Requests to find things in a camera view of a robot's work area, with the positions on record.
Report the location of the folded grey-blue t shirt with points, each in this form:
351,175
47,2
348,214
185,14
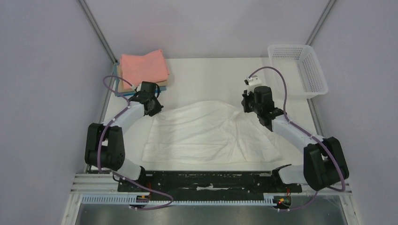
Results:
116,80

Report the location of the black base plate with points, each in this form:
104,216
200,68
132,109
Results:
217,186

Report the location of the folded pink t shirt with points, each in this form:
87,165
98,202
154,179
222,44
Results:
151,67

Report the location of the right aluminium frame post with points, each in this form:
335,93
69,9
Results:
321,21

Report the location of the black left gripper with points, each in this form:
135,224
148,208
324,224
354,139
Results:
157,109

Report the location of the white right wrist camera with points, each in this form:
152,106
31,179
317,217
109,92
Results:
253,81

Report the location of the white plastic basket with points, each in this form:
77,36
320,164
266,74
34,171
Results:
300,68

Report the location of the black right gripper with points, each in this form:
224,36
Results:
246,103

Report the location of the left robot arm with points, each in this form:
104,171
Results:
105,147

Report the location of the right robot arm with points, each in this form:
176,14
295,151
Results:
323,166

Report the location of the left aluminium frame post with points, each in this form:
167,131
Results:
94,24

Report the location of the folded bright blue t shirt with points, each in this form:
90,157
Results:
131,93

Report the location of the aluminium frame post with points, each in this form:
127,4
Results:
321,21
94,24

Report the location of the white slotted cable duct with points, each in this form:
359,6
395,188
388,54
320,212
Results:
266,200

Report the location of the white t shirt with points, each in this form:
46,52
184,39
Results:
207,132

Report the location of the folded tan t shirt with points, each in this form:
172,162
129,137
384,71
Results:
123,89

